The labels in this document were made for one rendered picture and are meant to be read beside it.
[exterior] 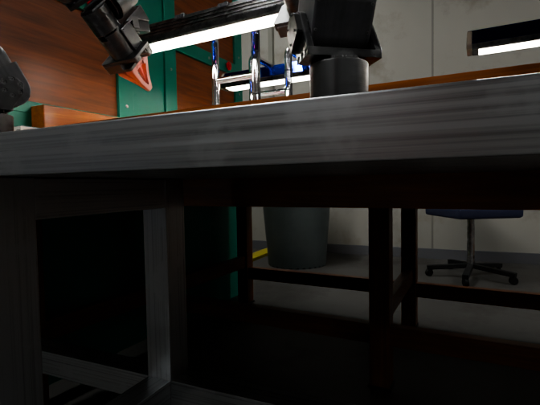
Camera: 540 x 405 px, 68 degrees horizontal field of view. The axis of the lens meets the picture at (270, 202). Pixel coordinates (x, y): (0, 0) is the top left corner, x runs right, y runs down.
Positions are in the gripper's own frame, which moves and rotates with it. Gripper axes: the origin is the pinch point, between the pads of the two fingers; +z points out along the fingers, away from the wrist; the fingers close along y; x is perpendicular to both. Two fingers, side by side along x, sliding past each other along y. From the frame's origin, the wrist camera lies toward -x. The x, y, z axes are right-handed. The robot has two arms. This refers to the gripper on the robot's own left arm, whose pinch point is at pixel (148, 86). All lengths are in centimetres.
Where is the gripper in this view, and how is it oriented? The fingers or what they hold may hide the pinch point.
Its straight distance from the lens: 102.5
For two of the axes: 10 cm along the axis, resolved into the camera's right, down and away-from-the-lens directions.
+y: -8.9, -0.1, 4.6
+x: -2.9, 7.9, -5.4
